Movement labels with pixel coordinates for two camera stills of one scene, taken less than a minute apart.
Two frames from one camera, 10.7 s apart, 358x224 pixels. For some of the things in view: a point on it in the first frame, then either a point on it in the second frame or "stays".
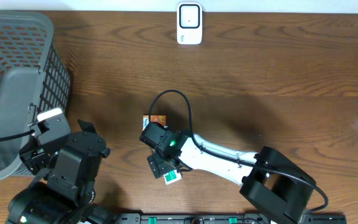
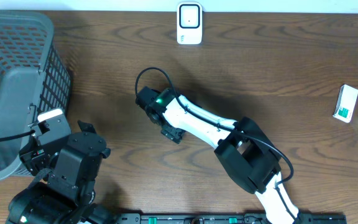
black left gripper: (32, 158) stays
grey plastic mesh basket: (20, 73) stays
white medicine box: (171, 176) → (345, 103)
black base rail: (229, 218) stays
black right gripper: (157, 165) → (173, 134)
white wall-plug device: (189, 23) stays
